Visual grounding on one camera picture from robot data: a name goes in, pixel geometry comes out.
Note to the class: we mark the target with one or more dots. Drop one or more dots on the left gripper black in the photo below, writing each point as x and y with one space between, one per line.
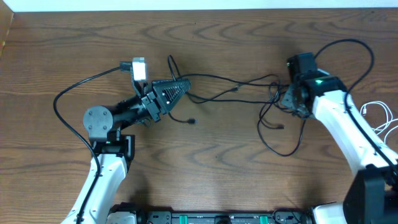
152 104

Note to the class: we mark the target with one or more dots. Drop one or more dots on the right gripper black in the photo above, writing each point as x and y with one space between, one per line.
290 101

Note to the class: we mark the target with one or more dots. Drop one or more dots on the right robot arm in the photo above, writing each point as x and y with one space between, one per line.
372 197

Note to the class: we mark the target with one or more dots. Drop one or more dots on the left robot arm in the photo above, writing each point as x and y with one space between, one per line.
113 151

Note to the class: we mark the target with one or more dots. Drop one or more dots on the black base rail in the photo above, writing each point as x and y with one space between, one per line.
224 217

